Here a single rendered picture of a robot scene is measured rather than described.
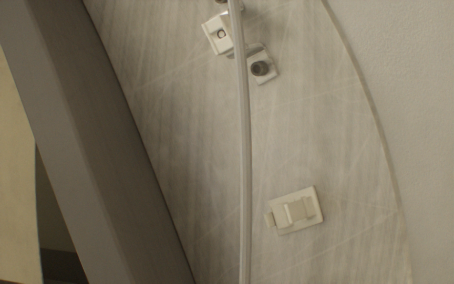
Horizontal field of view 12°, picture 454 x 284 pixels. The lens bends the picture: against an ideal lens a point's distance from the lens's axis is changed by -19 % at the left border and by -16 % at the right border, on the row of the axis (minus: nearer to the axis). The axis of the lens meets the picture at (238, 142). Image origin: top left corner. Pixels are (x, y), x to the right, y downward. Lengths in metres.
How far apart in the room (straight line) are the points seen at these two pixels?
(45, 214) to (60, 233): 0.07
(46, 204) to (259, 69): 5.56
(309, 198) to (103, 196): 0.08
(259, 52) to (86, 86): 0.08
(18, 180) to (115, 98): 4.92
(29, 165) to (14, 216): 0.16
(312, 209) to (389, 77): 0.07
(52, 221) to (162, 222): 5.53
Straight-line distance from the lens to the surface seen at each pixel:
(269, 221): 1.02
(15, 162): 5.96
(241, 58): 0.99
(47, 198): 6.57
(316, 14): 1.01
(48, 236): 6.59
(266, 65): 1.02
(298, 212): 1.01
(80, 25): 1.06
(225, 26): 1.01
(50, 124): 1.03
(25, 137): 5.96
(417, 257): 1.00
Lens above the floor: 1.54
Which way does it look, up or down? 10 degrees down
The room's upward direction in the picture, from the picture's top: 3 degrees clockwise
